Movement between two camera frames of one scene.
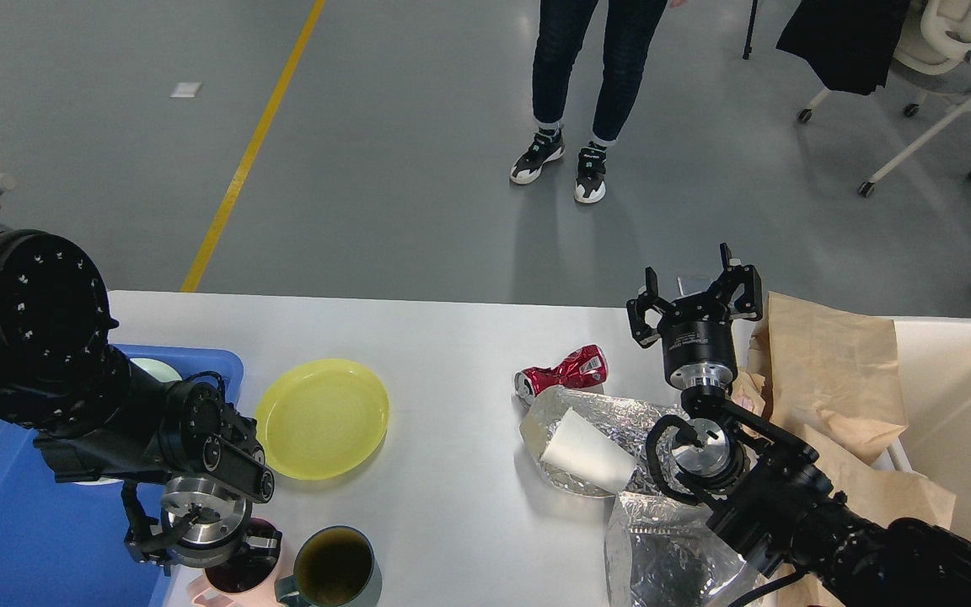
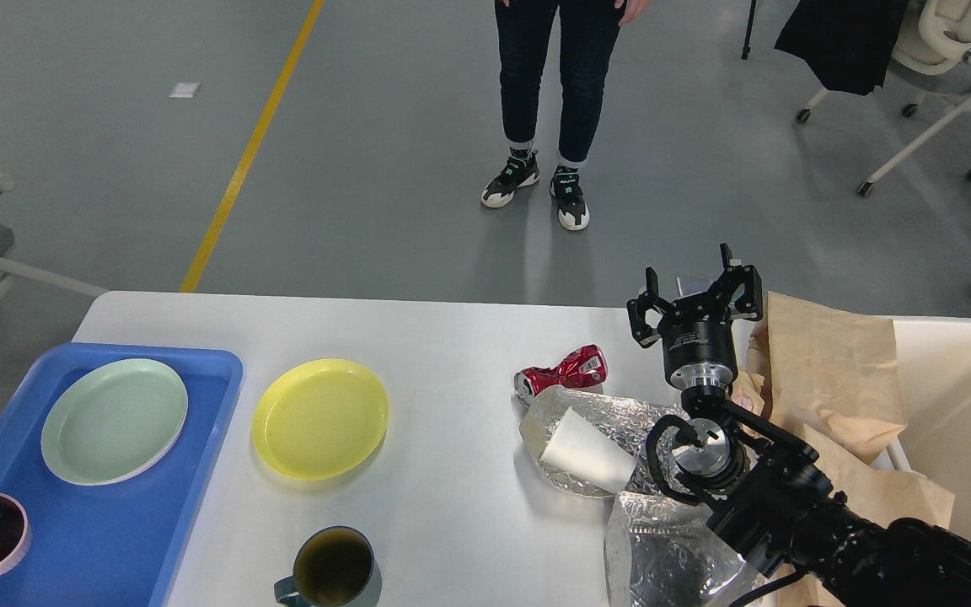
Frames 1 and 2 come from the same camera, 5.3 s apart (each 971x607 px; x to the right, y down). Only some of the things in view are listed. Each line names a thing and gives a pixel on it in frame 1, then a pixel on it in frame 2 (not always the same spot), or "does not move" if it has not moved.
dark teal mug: [333, 566] does not move
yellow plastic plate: [322, 419] does not move
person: [563, 29] → [589, 34]
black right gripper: [699, 345] does not move
